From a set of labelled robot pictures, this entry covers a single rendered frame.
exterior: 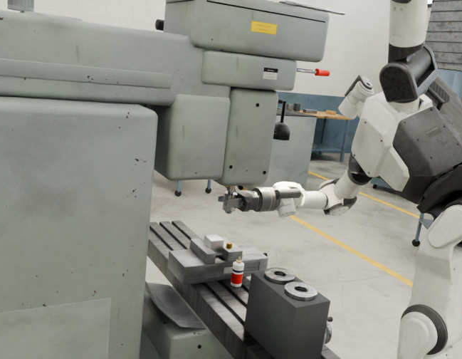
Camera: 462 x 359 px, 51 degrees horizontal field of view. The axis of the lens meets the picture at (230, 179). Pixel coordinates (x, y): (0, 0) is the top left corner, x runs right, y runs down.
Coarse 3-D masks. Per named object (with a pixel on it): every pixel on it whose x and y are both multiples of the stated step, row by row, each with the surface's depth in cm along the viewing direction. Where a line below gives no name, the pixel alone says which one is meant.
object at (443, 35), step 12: (444, 0) 938; (456, 0) 916; (432, 12) 965; (444, 12) 941; (456, 12) 918; (432, 24) 965; (444, 24) 942; (456, 24) 919; (432, 36) 966; (444, 36) 942; (456, 36) 919; (432, 48) 966; (444, 48) 943; (456, 48) 920; (444, 60) 943; (456, 60) 920
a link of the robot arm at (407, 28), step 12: (396, 0) 120; (408, 0) 118; (420, 0) 120; (396, 12) 123; (408, 12) 121; (420, 12) 122; (396, 24) 125; (408, 24) 123; (420, 24) 124; (396, 36) 127; (408, 36) 125; (420, 36) 126
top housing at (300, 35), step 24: (168, 0) 151; (192, 0) 135; (216, 0) 135; (240, 0) 139; (264, 0) 143; (168, 24) 151; (192, 24) 136; (216, 24) 137; (240, 24) 140; (264, 24) 144; (288, 24) 148; (312, 24) 152; (216, 48) 140; (240, 48) 143; (264, 48) 146; (288, 48) 150; (312, 48) 155
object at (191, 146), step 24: (192, 96) 141; (168, 120) 142; (192, 120) 142; (216, 120) 146; (168, 144) 143; (192, 144) 144; (216, 144) 148; (168, 168) 144; (192, 168) 147; (216, 168) 151
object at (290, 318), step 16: (256, 272) 144; (272, 272) 142; (288, 272) 144; (256, 288) 142; (272, 288) 135; (288, 288) 133; (304, 288) 135; (256, 304) 142; (272, 304) 135; (288, 304) 129; (304, 304) 128; (320, 304) 130; (256, 320) 142; (272, 320) 136; (288, 320) 129; (304, 320) 129; (320, 320) 132; (256, 336) 143; (272, 336) 136; (288, 336) 129; (304, 336) 131; (320, 336) 134; (272, 352) 136; (288, 352) 129; (304, 352) 132; (320, 352) 136
